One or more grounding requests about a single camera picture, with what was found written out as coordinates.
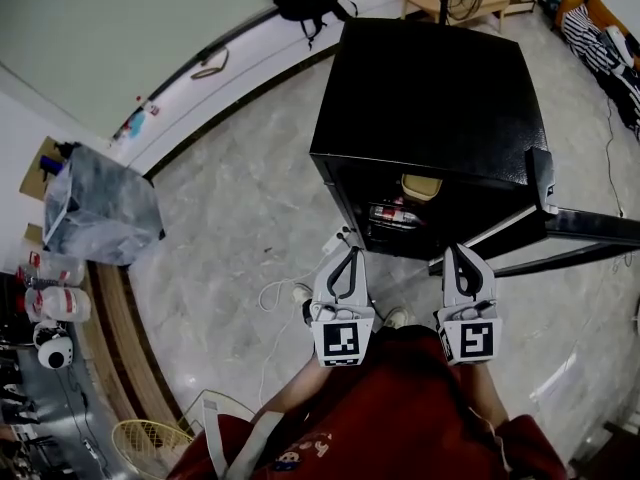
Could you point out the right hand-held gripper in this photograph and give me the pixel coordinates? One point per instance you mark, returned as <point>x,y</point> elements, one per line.
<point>470,340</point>

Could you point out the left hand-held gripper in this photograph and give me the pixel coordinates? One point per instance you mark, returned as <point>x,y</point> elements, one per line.
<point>342,340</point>

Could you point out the beige container with lid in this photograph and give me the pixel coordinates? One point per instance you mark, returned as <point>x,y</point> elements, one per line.
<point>421,187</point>

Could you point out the black mini fridge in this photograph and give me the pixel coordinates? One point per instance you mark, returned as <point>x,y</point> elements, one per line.
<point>425,98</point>

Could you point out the person's left forearm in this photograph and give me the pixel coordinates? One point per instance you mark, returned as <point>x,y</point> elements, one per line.
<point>295,393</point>

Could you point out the person's right forearm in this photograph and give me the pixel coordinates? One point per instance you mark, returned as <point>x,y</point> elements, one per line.
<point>487,398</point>

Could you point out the white power strip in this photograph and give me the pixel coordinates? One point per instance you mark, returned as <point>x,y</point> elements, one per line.
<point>334,240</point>

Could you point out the person's left white shoe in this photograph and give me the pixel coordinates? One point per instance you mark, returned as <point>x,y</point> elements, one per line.
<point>301,293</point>

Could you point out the person's white shoe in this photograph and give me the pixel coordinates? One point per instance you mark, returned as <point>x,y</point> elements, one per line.
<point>301,293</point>
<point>396,318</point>

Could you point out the person's right white shoe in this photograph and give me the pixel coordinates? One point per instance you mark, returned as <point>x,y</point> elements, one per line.
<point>396,318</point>

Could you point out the red label bottle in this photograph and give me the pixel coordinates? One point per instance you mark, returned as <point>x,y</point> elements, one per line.
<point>395,215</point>

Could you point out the person's red shirt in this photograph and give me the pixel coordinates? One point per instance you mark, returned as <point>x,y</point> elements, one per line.
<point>390,418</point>

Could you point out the bin with clear plastic bag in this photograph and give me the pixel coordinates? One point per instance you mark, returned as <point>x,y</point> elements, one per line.
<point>100,208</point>

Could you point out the blue crumpled item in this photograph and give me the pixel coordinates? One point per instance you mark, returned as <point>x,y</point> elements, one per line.
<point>135,125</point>

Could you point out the striped black white cloth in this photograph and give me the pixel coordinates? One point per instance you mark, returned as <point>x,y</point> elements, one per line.
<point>590,43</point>

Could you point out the white device with black parts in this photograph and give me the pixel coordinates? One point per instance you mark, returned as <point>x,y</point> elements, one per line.
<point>620,43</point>

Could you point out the orange sofa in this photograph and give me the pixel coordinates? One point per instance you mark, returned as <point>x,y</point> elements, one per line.
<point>600,10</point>

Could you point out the brown cardboard box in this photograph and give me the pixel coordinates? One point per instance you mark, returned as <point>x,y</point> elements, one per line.
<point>42,163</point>

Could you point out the white round camera device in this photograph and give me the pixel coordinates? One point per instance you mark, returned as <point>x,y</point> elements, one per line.
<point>55,353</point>

